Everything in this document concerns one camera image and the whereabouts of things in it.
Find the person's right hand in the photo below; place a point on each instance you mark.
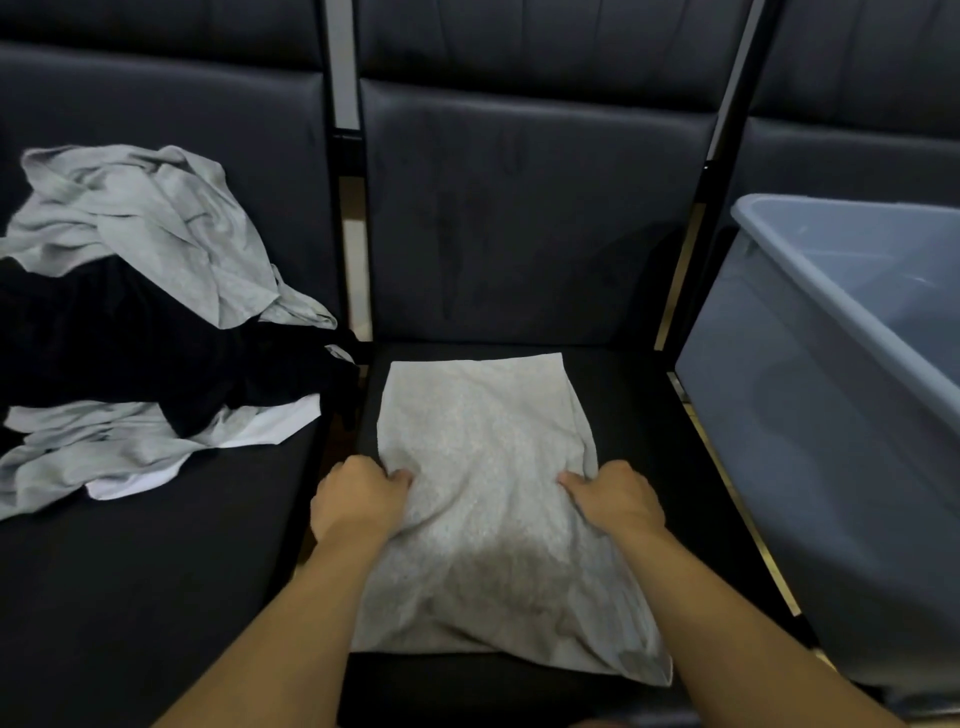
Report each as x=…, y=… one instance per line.
x=622, y=499

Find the person's left hand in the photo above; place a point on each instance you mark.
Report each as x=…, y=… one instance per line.
x=356, y=499

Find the blue-grey plastic bin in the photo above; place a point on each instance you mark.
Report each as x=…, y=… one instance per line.
x=787, y=450

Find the grey tank top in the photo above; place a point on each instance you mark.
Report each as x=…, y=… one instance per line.
x=112, y=442

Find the person's left forearm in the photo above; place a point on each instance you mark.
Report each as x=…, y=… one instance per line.
x=285, y=637

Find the person's right forearm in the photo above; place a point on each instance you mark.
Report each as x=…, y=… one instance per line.
x=735, y=637

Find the black leather bench chair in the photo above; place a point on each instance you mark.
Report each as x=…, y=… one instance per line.
x=525, y=225
x=862, y=75
x=150, y=600

